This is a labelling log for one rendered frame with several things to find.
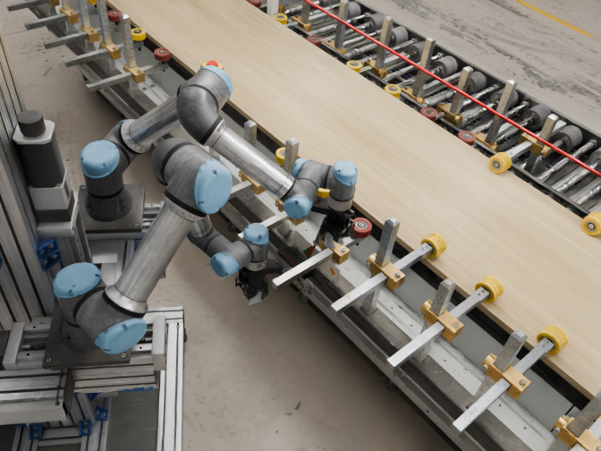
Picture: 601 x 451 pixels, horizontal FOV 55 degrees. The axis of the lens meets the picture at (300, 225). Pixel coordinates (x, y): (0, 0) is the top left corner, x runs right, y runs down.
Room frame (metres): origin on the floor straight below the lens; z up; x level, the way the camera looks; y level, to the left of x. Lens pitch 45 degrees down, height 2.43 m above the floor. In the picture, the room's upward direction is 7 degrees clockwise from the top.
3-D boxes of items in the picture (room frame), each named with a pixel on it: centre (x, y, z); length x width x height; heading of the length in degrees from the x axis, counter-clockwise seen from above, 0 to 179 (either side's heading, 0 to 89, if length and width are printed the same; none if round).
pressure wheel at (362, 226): (1.57, -0.23, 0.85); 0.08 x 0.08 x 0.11
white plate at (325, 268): (1.51, -0.07, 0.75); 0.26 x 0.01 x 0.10; 45
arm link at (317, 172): (1.36, -0.01, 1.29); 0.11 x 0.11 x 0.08; 78
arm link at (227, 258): (1.14, 0.20, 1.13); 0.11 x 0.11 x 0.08; 52
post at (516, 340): (0.98, -0.64, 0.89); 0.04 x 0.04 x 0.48; 45
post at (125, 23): (2.57, 0.95, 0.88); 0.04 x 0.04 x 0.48; 45
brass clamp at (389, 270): (1.32, -0.30, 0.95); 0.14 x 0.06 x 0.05; 45
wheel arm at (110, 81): (2.52, 0.95, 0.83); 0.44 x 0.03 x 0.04; 135
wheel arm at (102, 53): (2.69, 1.12, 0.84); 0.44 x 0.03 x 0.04; 135
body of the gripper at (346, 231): (1.35, -0.12, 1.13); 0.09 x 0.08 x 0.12; 44
